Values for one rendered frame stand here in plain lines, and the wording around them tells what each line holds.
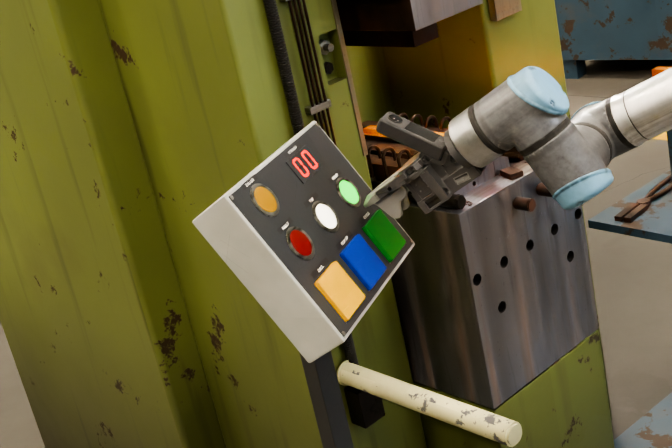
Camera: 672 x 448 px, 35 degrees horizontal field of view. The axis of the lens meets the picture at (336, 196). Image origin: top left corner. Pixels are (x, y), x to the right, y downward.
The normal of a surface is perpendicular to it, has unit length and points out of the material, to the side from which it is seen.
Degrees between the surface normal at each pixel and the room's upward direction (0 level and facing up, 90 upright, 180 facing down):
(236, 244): 90
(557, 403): 90
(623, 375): 0
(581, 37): 90
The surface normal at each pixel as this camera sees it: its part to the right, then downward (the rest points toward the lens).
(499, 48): 0.66, 0.12
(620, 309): -0.21, -0.92
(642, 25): -0.65, 0.38
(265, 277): -0.37, 0.39
